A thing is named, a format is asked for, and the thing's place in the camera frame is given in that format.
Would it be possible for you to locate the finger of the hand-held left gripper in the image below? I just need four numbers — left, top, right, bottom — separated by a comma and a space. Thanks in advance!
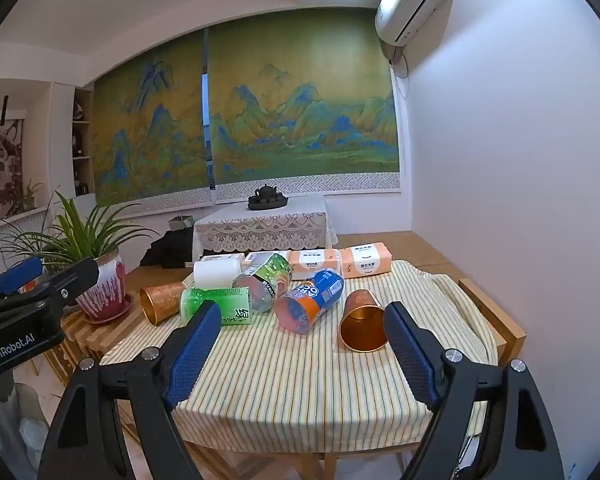
0, 257, 45, 307
29, 256, 101, 311

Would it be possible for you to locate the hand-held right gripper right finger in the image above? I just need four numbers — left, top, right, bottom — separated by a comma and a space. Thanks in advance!
383, 301, 567, 480

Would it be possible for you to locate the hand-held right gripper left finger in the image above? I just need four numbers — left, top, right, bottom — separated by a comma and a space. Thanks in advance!
37, 301, 223, 480

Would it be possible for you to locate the plain gold metal cup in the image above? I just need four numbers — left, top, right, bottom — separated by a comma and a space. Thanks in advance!
339, 289, 386, 352

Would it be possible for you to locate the green printed plastic cup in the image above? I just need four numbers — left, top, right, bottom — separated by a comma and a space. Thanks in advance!
180, 287, 254, 327

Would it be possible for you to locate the patterned gold metal cup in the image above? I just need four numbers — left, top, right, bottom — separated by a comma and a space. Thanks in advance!
139, 281, 186, 327

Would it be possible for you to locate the green and white plastic cup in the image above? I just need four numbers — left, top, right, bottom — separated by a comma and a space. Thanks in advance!
232, 252, 294, 314

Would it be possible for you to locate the blue and orange plastic cup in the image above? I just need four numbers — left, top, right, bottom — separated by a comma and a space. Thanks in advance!
274, 268, 346, 335

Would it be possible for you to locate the potted spider plant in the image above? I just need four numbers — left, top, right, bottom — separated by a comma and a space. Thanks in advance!
0, 187, 162, 322

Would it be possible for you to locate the red plant saucer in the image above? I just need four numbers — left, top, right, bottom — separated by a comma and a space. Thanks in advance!
81, 291, 134, 324

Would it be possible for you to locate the wooden slatted stand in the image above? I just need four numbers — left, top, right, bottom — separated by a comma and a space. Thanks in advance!
44, 304, 147, 377

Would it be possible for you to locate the small potted plant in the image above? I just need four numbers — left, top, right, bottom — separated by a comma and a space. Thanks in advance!
22, 179, 44, 212

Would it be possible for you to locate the grey mottled stone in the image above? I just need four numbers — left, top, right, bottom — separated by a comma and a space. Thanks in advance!
0, 370, 52, 480

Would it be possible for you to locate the white paper roll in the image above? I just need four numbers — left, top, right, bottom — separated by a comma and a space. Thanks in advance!
193, 257, 244, 291

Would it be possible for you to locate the black cloth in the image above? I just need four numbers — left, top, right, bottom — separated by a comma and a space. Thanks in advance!
140, 230, 197, 270

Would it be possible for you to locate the orange tissue pack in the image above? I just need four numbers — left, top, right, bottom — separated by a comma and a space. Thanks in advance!
286, 249, 344, 281
341, 242, 394, 280

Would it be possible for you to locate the striped tablecloth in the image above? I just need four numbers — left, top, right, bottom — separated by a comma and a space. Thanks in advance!
100, 259, 499, 447

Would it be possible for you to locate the low table with lace cloth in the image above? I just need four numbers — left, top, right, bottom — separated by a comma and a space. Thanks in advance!
192, 195, 339, 264

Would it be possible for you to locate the dark tea tray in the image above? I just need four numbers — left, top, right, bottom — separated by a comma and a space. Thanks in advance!
247, 195, 289, 211

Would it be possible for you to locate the narrow landscape roller blind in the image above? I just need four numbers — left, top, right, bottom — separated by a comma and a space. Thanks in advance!
90, 30, 216, 207

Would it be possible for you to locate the wide landscape roller blind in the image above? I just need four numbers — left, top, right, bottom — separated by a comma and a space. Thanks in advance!
207, 7, 401, 204

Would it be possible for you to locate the white air conditioner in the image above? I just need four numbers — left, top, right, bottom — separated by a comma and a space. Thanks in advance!
374, 0, 454, 46

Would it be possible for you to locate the wall scroll painting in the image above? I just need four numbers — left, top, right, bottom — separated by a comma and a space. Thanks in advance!
0, 95, 27, 229

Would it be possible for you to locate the wooden wall shelf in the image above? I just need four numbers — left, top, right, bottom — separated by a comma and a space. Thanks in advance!
71, 87, 94, 199

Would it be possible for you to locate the air conditioner cable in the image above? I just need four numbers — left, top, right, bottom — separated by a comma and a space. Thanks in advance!
387, 42, 412, 99

